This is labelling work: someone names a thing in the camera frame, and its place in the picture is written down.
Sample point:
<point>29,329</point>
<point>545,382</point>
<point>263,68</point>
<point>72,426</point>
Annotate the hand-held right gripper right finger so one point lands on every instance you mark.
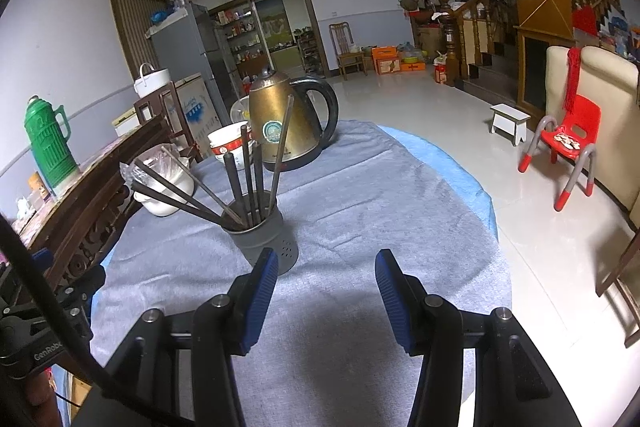
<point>392,302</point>

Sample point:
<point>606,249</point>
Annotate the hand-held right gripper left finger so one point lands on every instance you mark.
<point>260,302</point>

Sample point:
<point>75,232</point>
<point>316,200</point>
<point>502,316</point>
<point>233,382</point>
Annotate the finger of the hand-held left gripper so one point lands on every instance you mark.
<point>82,284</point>

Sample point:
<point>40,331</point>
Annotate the grey perforated chopstick holder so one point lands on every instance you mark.
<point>265,242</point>

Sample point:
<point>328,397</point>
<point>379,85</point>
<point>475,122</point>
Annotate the bunch of dark chopsticks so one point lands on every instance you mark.
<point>247,187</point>

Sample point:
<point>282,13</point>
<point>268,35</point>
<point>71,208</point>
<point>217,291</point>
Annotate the person's left hand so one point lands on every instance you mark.
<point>40,402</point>

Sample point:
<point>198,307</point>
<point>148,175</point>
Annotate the dark carved wooden sideboard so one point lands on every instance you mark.
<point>85,227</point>

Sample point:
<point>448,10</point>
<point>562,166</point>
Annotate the grey tablecloth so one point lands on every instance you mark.
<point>360,207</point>

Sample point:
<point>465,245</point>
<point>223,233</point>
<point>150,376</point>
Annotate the checkered printed cloth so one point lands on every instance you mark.
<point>95,162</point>

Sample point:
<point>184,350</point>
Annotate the clear plastic bag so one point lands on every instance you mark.
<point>145,167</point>

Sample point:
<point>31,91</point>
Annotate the green thermos flask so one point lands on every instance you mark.
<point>50,147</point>

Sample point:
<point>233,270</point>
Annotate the white bowl red band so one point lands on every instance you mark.
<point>225,154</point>
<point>227,137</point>

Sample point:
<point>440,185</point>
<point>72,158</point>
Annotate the small white box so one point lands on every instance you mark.
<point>125,122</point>

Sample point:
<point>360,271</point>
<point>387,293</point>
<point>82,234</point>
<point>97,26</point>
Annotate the bronze electric kettle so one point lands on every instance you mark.
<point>280,127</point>

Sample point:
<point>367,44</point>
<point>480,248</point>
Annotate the small desk fan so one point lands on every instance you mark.
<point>239,109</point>

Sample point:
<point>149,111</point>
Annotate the white chest freezer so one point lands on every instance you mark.
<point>197,107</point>

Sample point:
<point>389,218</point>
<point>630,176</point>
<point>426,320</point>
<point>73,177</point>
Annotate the white plastic basket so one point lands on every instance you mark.
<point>152,82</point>

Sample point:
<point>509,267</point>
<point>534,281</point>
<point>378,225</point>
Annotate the small white stool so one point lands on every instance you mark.
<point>510,119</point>

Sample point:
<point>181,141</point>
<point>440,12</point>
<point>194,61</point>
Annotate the brown wooden chair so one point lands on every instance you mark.
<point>620,267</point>

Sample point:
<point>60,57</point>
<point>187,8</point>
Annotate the orange cardboard boxes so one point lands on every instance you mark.
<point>395,59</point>

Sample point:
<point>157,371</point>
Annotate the red child chair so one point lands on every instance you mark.
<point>575,137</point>

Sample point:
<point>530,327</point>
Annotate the wooden dining chair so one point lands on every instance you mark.
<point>345,52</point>

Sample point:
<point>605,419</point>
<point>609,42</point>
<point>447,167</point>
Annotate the pantry shelf with bottles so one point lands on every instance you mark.
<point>245,42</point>

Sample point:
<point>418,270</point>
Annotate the grey refrigerator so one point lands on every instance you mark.
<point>185,42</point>

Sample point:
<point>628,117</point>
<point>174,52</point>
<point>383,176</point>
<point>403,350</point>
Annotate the brown wooden door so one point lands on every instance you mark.
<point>135,22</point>

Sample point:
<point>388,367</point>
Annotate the red tassel scarf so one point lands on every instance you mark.
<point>572,77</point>

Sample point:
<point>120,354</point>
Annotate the wooden stair railing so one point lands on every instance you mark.
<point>475,22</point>

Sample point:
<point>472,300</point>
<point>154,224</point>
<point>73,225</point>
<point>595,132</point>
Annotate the wooden pillar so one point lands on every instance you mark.
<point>547,7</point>

